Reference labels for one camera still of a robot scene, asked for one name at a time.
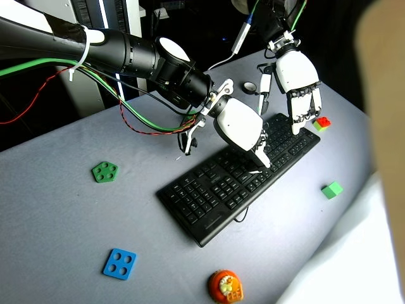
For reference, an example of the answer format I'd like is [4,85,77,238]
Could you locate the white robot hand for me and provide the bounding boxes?
[213,97,272,175]
[257,49,323,136]

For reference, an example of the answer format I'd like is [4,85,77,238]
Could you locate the black computer keyboard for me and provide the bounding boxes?
[156,112,321,248]

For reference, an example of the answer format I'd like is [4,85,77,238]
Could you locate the beige blurred panel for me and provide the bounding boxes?
[353,0,405,304]

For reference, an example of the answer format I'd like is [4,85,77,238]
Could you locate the green cube block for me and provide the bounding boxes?
[321,180,344,200]

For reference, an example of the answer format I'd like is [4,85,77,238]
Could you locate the green pentagon piece with holes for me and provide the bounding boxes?
[91,161,119,184]

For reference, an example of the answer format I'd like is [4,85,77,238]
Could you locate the orange toy cake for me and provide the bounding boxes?
[207,269,245,304]

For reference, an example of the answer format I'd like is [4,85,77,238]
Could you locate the white zip tie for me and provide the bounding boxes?
[67,26,93,83]

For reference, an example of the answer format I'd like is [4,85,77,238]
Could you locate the white sheet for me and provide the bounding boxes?
[275,170,399,304]

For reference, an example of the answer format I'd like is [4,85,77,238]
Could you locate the grey table cloth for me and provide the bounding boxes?
[0,47,380,304]

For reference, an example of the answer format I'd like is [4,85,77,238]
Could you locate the blue square piece with holes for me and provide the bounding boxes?
[102,248,138,281]

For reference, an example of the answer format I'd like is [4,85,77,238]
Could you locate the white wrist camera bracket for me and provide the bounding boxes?
[177,116,207,156]

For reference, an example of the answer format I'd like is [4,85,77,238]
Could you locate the white cable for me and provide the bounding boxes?
[206,51,237,72]

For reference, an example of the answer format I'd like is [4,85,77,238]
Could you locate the white cable adapter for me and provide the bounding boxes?
[230,13,254,55]

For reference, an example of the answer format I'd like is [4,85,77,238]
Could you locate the thin black cable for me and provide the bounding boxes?
[78,66,191,117]

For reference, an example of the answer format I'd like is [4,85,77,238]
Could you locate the black keyboard cable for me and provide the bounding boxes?
[233,205,251,223]

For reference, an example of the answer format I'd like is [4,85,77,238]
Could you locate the red and black twisted wire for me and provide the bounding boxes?
[118,98,197,137]

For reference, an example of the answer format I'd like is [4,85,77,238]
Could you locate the thin red wire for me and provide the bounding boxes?
[0,65,73,125]

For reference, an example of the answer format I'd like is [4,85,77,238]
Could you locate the green cable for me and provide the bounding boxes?
[0,58,201,132]

